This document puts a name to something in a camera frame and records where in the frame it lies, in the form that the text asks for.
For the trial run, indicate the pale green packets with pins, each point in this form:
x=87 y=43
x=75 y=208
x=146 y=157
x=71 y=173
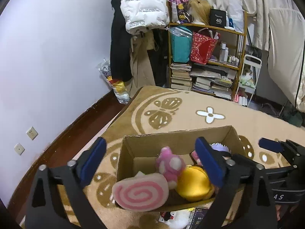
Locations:
x=246 y=81

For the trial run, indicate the white garment cover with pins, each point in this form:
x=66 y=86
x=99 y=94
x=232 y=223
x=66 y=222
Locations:
x=283 y=52

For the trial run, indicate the cardboard box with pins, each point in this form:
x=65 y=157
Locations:
x=147 y=148

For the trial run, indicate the purple-haired doll plush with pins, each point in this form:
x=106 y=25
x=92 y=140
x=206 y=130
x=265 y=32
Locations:
x=219 y=146

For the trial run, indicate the black hanging coat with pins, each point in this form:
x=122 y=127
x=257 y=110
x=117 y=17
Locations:
x=119 y=47

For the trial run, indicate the row of cosmetic bottles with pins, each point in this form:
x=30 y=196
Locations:
x=223 y=52

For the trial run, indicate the black box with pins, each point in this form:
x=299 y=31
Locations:
x=217 y=19

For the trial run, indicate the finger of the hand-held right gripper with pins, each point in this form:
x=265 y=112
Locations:
x=269 y=145

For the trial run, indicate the yellow round plush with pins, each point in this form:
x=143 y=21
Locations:
x=193 y=183

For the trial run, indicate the beige butterfly-patterned rug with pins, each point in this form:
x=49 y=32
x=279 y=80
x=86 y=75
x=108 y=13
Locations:
x=185 y=105

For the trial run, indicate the black and pink printed bag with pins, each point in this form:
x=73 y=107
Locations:
x=180 y=7

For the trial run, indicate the white fluffy plush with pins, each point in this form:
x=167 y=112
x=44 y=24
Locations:
x=178 y=220

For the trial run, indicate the white plastic bag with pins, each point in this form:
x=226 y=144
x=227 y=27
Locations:
x=236 y=12

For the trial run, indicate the white puffer jacket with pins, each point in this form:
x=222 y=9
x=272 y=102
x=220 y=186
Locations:
x=143 y=4

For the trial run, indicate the blonde wig on head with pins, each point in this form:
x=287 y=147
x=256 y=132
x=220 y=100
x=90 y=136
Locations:
x=199 y=9

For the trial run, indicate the white wall socket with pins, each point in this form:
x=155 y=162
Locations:
x=32 y=132
x=19 y=149

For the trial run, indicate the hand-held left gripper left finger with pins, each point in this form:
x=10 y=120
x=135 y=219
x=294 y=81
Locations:
x=94 y=162

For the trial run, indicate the clear bag of toys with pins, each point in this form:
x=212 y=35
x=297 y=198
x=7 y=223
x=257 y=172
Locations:
x=114 y=83

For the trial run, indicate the pink packet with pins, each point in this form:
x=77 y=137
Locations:
x=195 y=157

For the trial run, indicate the neat stack of books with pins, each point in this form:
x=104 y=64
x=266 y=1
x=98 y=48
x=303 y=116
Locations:
x=181 y=76

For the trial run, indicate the red patterned gift bag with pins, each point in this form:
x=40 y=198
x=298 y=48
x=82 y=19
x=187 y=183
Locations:
x=202 y=50

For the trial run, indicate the white metal cart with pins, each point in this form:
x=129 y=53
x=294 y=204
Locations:
x=252 y=56

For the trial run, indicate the pink bear plush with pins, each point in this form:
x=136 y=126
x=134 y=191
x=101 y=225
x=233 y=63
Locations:
x=170 y=176

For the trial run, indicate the pink and white bottles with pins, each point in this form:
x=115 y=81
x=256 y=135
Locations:
x=240 y=100

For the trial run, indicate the dark hanging garment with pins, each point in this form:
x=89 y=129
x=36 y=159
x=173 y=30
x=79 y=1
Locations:
x=159 y=59

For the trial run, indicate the wooden shelf rack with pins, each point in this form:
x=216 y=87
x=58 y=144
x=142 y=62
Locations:
x=228 y=32

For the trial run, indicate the messy pile of books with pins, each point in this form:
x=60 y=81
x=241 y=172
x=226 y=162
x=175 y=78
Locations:
x=209 y=85

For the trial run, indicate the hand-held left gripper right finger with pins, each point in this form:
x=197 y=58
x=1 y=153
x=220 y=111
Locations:
x=209 y=162

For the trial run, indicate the beige hanging coat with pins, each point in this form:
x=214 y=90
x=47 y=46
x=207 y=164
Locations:
x=140 y=69

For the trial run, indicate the teal bag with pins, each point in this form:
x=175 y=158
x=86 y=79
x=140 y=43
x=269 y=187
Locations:
x=181 y=50

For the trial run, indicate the pink swirl roll plush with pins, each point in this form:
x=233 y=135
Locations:
x=140 y=193

